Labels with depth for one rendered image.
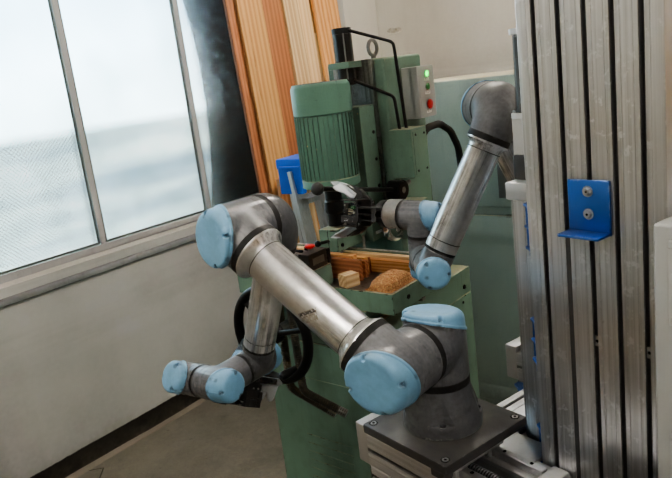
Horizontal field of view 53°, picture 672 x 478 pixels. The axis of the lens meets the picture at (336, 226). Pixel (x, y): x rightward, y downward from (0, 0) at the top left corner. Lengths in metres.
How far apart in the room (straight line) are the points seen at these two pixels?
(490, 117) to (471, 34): 2.78
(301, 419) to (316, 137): 0.90
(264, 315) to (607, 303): 0.73
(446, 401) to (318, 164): 0.92
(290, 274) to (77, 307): 1.85
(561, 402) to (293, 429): 1.16
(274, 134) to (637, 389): 2.59
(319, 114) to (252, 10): 1.65
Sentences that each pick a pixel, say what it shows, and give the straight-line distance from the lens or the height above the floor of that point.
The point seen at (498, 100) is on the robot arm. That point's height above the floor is 1.39.
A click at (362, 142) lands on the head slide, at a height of 1.28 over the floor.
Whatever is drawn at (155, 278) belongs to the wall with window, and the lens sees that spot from 3.20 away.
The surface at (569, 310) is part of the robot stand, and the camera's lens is 1.23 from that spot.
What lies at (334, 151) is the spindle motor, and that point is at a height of 1.27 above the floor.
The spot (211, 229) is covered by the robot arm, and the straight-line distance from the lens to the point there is 1.30.
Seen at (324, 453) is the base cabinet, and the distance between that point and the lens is 2.24.
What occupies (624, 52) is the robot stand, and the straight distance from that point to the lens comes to 1.09.
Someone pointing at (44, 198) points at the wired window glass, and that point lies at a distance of 2.97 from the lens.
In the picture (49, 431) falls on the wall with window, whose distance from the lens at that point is 3.05.
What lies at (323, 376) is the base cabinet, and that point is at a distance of 2.09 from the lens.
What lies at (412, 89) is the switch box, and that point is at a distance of 2.16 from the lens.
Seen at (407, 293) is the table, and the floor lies 0.88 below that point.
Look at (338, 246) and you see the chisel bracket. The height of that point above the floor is 0.98.
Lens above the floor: 1.49
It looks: 13 degrees down
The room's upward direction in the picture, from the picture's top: 7 degrees counter-clockwise
